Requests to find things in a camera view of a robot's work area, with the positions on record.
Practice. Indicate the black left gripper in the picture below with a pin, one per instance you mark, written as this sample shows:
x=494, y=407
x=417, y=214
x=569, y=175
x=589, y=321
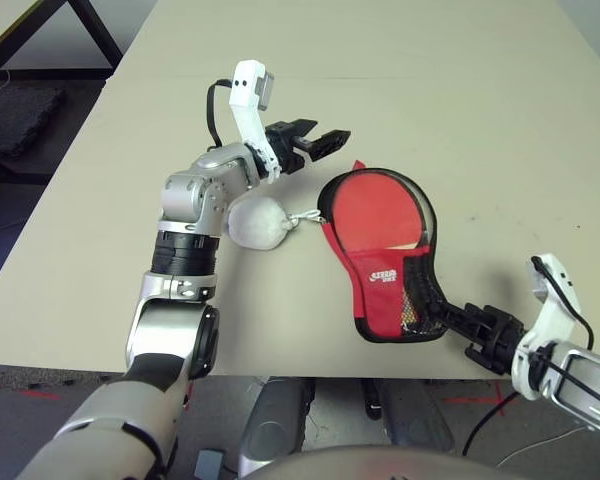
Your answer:
x=287, y=147

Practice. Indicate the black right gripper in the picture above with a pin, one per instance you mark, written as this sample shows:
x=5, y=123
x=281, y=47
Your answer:
x=495, y=340

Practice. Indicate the red black paddle case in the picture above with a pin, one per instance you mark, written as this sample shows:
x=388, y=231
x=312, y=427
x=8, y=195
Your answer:
x=375, y=300

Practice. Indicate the red ping-pong paddle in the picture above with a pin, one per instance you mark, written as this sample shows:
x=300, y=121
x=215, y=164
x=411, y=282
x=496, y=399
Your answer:
x=375, y=210

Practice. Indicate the white fluffy pom-pom zipper pull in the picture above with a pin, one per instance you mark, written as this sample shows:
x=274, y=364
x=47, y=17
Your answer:
x=255, y=222

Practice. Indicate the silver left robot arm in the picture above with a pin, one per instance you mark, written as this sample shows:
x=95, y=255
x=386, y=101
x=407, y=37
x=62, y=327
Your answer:
x=190, y=200

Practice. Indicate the grey right robot leg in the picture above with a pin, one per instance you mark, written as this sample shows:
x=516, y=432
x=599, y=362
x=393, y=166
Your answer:
x=415, y=415

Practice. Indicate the grey robot leg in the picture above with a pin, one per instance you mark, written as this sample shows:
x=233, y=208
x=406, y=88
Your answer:
x=415, y=415
x=275, y=425

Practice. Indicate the grey robot torso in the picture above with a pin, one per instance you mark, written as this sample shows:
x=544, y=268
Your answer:
x=360, y=465

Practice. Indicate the grey left robot leg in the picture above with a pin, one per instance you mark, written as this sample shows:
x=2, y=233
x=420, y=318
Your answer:
x=275, y=425

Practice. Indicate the small grey-blue box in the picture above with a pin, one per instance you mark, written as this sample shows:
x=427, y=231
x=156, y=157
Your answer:
x=209, y=465

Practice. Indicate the black foam floor mat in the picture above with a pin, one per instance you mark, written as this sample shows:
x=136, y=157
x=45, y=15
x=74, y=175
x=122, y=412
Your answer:
x=15, y=120

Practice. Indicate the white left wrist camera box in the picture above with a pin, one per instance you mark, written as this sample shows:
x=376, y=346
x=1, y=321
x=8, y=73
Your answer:
x=247, y=95

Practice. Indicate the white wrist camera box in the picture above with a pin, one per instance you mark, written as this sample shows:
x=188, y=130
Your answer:
x=247, y=95
x=555, y=320

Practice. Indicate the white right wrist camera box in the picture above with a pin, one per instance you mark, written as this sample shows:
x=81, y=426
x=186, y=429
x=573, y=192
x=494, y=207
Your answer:
x=555, y=320

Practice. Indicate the beige side table black frame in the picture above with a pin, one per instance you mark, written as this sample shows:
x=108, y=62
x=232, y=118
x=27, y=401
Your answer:
x=102, y=35

